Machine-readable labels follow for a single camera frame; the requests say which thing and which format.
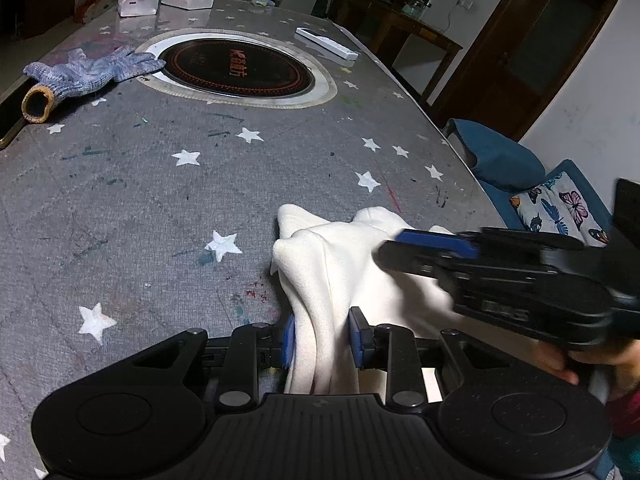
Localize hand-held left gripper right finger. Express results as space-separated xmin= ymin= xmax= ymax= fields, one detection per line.
xmin=348 ymin=306 xmax=506 ymax=408

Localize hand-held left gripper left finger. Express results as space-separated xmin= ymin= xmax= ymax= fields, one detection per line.
xmin=131 ymin=312 xmax=297 ymax=407

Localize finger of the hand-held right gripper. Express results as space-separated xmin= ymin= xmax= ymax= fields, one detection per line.
xmin=395 ymin=227 xmax=482 ymax=259
xmin=377 ymin=242 xmax=440 ymax=282

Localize cream white garment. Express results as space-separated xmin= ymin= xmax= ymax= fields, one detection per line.
xmin=270 ymin=203 xmax=456 ymax=393

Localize person's right hand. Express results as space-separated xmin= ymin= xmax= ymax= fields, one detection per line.
xmin=532 ymin=340 xmax=640 ymax=403

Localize butterfly print cushion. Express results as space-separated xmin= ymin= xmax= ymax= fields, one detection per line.
xmin=510 ymin=171 xmax=613 ymax=246

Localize blue sofa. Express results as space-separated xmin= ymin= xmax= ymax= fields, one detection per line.
xmin=442 ymin=117 xmax=640 ymax=241

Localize person's teal clothing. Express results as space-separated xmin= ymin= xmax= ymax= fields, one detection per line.
xmin=607 ymin=395 xmax=640 ymax=480

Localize wooden side table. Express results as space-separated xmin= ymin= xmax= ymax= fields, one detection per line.
xmin=345 ymin=0 xmax=463 ymax=106

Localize white power strip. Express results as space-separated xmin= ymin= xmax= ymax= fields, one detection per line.
xmin=294 ymin=27 xmax=359 ymax=64

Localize dark wooden door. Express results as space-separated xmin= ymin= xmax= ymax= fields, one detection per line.
xmin=431 ymin=0 xmax=626 ymax=141

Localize round built-in induction cooker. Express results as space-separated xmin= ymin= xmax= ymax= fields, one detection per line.
xmin=134 ymin=30 xmax=338 ymax=110

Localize blue knit work glove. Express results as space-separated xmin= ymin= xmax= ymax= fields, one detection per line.
xmin=21 ymin=45 xmax=167 ymax=125

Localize black smartphone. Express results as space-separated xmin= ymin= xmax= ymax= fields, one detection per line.
xmin=0 ymin=77 xmax=28 ymax=150

